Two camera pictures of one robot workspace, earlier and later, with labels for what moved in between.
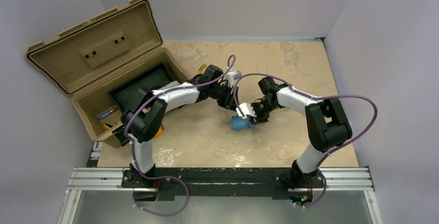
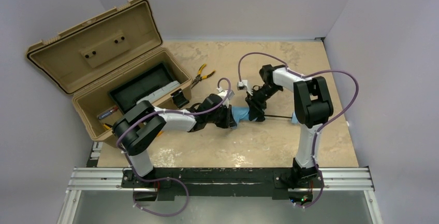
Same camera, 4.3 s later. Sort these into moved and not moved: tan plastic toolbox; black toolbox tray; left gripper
Moved: left gripper
Not moved: tan plastic toolbox; black toolbox tray
